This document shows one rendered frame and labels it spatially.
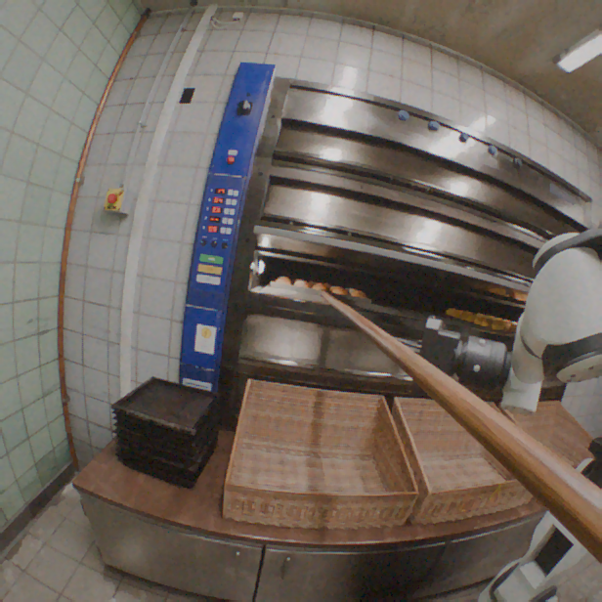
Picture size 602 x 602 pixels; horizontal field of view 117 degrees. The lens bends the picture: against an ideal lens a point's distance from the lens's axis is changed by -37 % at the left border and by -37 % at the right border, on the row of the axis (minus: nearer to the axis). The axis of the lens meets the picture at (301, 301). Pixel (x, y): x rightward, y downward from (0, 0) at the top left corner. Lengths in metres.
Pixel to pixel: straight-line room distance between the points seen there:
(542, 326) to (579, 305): 0.04
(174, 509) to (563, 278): 0.97
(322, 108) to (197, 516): 1.50
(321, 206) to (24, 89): 1.24
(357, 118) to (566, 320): 1.16
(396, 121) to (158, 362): 1.42
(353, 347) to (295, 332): 0.23
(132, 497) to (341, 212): 1.20
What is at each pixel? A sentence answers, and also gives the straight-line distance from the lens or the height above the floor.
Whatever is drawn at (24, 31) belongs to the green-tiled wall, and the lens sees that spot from 1.34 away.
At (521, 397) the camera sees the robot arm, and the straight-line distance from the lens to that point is 0.52.
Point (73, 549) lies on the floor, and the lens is 1.60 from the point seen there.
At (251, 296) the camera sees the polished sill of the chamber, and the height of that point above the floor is 1.16.
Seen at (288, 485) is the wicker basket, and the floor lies 0.59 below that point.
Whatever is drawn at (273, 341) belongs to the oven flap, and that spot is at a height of 1.01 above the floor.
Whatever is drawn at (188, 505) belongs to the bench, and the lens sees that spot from 0.96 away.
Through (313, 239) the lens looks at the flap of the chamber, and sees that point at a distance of 0.96.
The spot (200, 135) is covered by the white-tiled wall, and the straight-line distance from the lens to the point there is 1.28.
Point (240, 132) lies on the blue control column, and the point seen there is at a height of 1.78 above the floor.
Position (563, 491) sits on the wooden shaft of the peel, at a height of 1.20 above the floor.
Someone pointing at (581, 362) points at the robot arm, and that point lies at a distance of 0.28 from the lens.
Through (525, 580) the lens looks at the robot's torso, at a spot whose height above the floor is 0.70.
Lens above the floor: 1.28
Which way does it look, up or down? 6 degrees down
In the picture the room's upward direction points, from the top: 10 degrees clockwise
